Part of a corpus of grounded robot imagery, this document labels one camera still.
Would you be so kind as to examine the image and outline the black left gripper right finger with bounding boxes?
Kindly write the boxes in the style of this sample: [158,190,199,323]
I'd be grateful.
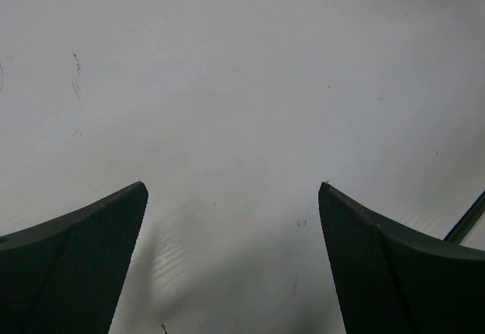
[318,183,484,333]

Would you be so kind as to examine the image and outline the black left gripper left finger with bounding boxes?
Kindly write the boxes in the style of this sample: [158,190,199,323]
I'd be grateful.
[1,182,149,333]

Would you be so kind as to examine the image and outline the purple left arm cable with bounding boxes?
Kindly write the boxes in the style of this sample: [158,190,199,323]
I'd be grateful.
[443,189,485,245]

